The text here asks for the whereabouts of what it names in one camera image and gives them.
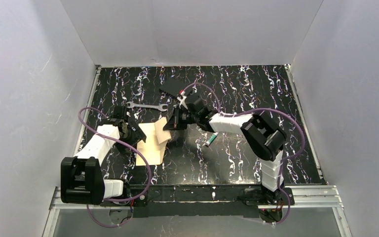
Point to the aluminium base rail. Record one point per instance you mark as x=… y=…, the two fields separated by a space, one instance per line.
x=206 y=211

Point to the green glue stick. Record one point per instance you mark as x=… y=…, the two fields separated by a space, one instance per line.
x=211 y=139

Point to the cream paper letter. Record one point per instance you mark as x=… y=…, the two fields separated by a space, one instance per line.
x=163 y=136

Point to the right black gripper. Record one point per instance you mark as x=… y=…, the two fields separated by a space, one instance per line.
x=177 y=118

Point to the black ribbed block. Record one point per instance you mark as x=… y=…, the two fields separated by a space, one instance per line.
x=172 y=87

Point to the silver open-end wrench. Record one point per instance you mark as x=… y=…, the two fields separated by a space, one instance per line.
x=160 y=107

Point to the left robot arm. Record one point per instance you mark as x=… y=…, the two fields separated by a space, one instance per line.
x=82 y=181

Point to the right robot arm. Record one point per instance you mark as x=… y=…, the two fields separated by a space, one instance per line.
x=264 y=136

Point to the cream paper envelope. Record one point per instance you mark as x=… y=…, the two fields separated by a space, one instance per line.
x=151 y=150

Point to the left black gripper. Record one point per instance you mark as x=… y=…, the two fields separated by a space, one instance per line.
x=133 y=133

